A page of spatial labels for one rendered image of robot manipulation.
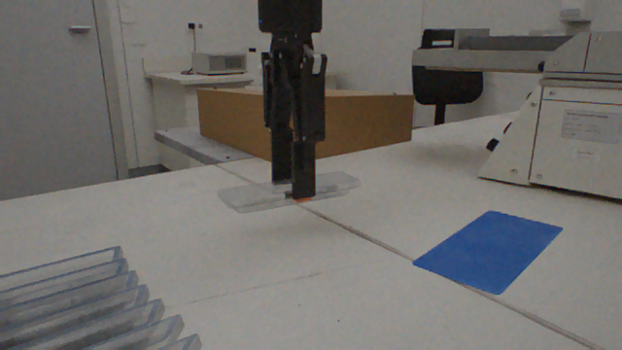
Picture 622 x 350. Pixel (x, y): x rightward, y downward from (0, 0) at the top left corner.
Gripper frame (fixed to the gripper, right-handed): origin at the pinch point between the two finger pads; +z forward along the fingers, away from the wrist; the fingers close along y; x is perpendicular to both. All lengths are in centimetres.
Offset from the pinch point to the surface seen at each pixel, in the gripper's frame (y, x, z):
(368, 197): 5.7, -16.2, 8.5
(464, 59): 13.7, -42.4, -12.1
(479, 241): -14.4, -19.0, 8.7
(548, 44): 1, -48, -15
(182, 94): 236, -40, 16
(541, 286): -25.0, -16.3, 8.9
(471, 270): -19.4, -12.4, 8.8
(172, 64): 287, -47, 0
